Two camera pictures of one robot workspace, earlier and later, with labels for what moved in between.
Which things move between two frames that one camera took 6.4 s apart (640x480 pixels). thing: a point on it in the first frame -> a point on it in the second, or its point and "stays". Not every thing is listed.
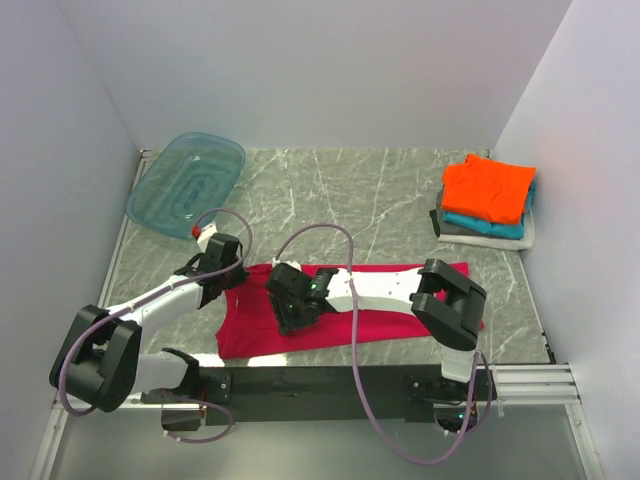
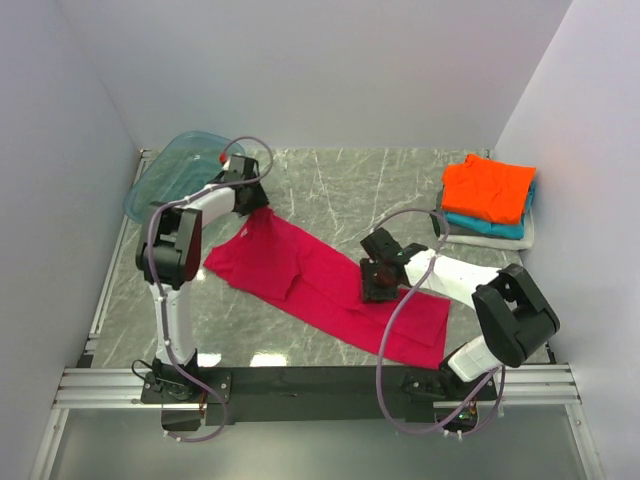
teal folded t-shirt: [490, 226] stays
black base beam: [324, 395] stays
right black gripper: [285, 321] -> [368, 290]
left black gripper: [240, 276] -> [259, 202]
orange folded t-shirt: [486, 188] stays
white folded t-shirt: [523, 243] stays
